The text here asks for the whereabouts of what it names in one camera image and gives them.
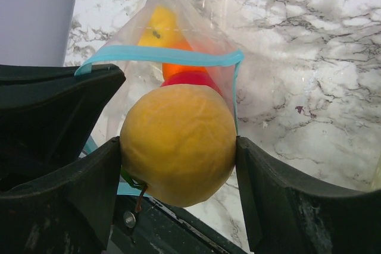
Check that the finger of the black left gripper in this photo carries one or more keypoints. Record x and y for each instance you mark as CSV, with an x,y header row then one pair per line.
x,y
47,115

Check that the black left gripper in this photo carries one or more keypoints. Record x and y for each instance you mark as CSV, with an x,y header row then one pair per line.
x,y
160,228

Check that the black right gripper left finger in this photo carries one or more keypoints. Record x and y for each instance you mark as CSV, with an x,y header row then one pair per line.
x,y
67,211

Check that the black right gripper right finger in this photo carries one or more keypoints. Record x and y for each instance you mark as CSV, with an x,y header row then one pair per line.
x,y
288,211

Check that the yellow toy pear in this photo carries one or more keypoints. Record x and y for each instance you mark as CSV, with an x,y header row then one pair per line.
x,y
180,141

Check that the clear zip top bag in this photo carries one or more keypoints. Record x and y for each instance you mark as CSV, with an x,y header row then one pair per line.
x,y
142,66

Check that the yellow toy lemon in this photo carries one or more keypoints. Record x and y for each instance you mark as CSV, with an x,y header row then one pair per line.
x,y
162,30

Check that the orange toy orange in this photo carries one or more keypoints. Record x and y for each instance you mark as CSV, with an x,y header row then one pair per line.
x,y
170,70

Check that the red toy apple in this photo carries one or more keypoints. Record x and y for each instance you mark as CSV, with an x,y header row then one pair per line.
x,y
192,77

